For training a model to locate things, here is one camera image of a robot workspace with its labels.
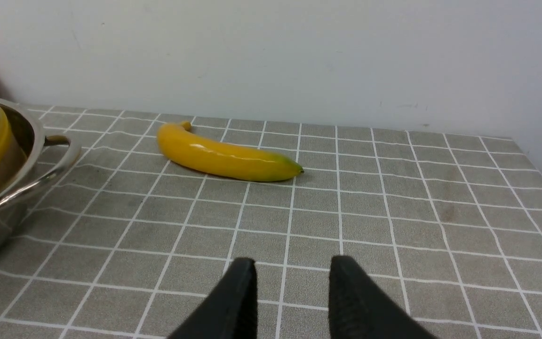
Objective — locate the grey checked tablecloth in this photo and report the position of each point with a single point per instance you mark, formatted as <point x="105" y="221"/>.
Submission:
<point x="126" y="245"/>

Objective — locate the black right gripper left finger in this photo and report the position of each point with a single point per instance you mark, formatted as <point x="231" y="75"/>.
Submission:
<point x="230" y="311"/>

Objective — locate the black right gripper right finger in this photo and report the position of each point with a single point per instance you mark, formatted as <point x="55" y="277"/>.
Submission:
<point x="359" y="309"/>

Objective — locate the stainless steel pot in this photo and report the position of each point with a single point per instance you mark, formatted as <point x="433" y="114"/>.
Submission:
<point x="28" y="132"/>

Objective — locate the yellow banana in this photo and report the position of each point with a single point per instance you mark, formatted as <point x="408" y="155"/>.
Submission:
<point x="179" y="145"/>

